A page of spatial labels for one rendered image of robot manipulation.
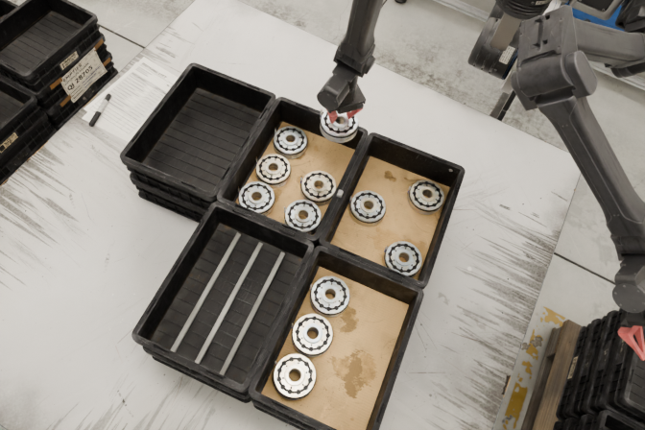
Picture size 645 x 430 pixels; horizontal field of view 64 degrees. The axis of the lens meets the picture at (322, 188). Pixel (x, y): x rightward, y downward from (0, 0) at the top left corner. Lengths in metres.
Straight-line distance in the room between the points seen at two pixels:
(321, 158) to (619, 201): 0.88
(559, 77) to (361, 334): 0.82
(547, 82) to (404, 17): 2.49
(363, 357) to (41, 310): 0.89
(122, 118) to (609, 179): 1.48
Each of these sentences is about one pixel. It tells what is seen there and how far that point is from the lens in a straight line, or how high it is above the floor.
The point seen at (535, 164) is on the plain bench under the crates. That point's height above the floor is 0.70.
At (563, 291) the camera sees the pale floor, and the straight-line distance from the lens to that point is 2.61.
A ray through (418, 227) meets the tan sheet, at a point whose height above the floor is 0.83.
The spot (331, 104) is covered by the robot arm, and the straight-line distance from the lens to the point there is 1.22.
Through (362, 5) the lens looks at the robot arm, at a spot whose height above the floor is 1.52.
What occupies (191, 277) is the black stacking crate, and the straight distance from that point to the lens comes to 1.44.
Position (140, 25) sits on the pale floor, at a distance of 3.24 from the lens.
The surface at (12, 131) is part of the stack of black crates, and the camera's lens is 2.37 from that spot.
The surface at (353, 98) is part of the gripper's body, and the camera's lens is 1.32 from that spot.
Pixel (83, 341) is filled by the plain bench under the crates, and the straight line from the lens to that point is 1.59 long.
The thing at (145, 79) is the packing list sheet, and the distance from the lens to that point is 2.00.
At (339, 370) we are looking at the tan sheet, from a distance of 1.36.
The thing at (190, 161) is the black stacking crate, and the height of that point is 0.83.
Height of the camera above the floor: 2.16
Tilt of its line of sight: 60 degrees down
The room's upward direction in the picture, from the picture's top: 9 degrees clockwise
